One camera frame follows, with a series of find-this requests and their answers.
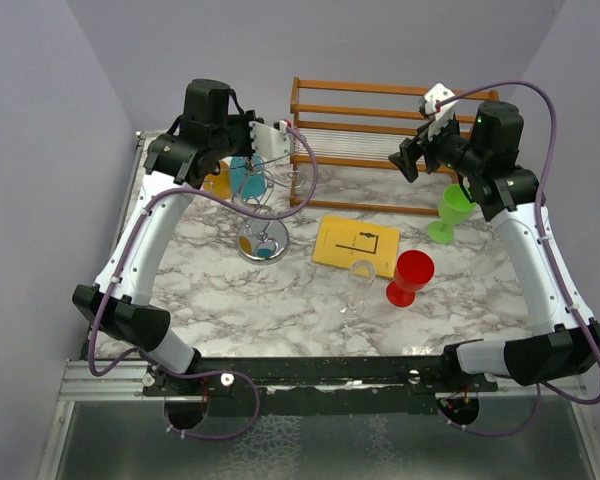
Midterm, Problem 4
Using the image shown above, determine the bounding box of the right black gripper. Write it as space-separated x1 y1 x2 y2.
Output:
390 111 486 182

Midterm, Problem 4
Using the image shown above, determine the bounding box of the blue plastic wine glass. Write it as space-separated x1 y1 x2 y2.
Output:
229 156 267 200

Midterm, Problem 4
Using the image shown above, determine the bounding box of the orange plastic wine glass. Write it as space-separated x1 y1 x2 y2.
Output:
202 160 232 200

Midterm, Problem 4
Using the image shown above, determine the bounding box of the green plastic wine glass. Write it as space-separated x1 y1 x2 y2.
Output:
427 184 477 244

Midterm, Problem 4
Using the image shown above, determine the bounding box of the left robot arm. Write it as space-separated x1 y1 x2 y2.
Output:
72 79 255 395

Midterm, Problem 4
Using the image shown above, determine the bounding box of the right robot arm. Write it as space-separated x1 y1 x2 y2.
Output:
389 100 600 391

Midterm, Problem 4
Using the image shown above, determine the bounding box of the wooden shelf rack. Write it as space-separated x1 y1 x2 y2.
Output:
289 76 501 217

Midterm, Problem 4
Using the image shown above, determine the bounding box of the chrome wine glass rack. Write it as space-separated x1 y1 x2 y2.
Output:
199 149 305 266

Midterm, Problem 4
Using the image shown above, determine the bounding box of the red plastic wine glass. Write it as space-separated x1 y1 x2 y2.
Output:
386 250 435 308

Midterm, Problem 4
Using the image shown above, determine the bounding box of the clear small glass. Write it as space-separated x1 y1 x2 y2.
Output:
448 271 475 301

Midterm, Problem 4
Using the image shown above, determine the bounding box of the yellow book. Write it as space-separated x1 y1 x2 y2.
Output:
312 215 400 278

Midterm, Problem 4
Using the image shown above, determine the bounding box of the clear champagne flute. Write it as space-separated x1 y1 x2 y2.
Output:
339 260 376 319

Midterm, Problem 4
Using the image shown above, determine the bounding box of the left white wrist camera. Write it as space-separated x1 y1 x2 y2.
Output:
249 120 293 160

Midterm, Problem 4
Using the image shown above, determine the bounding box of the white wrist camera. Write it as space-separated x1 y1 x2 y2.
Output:
419 83 458 141
249 120 293 160

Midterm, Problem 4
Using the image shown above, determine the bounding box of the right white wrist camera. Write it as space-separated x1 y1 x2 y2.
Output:
419 83 458 141

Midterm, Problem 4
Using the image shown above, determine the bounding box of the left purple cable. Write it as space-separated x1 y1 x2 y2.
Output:
87 123 319 441

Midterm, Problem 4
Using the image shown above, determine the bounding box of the purple cable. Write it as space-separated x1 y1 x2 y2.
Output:
87 123 319 441
432 81 600 437

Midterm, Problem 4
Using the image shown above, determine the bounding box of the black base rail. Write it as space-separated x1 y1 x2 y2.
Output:
143 355 497 417

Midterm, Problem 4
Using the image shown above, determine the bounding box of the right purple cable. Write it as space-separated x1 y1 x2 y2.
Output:
432 81 600 437

